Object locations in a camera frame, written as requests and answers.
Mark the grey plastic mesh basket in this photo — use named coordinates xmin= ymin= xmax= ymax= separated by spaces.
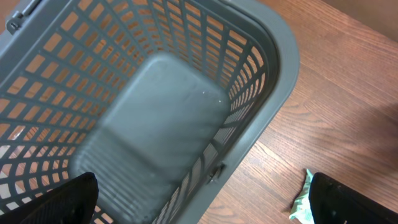
xmin=1 ymin=0 xmax=299 ymax=223

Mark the mint green wipes packet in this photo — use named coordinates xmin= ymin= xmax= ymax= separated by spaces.
xmin=289 ymin=169 xmax=315 ymax=224

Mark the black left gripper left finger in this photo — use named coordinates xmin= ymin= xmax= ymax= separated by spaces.
xmin=1 ymin=172 xmax=99 ymax=224

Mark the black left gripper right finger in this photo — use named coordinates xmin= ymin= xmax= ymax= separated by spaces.
xmin=309 ymin=172 xmax=397 ymax=224

